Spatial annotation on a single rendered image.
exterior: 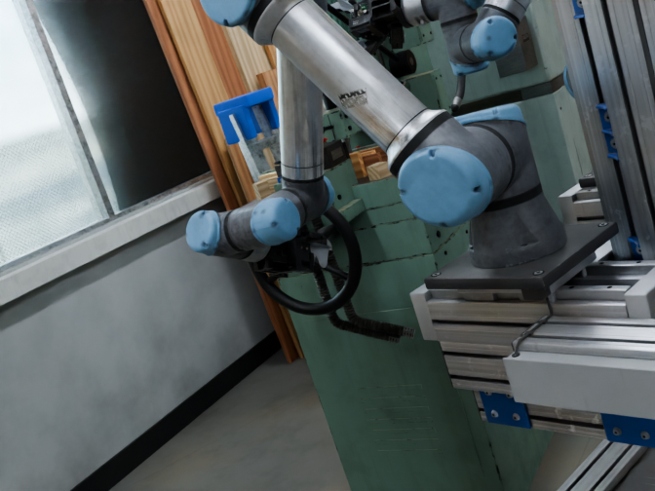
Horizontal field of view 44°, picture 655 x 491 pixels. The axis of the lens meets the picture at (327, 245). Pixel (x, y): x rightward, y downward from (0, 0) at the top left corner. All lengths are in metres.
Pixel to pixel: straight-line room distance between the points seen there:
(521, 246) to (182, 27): 2.47
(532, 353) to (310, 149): 0.52
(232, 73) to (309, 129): 2.31
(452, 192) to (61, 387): 2.10
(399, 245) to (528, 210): 0.66
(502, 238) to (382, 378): 0.87
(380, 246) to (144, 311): 1.53
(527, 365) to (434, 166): 0.30
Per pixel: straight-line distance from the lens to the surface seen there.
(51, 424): 2.95
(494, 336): 1.32
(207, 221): 1.37
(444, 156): 1.07
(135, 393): 3.18
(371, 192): 1.84
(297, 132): 1.38
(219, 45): 3.68
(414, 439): 2.08
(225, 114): 2.87
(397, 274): 1.88
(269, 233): 1.31
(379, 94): 1.13
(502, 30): 1.52
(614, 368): 1.07
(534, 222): 1.24
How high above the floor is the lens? 1.19
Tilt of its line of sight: 12 degrees down
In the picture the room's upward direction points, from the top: 18 degrees counter-clockwise
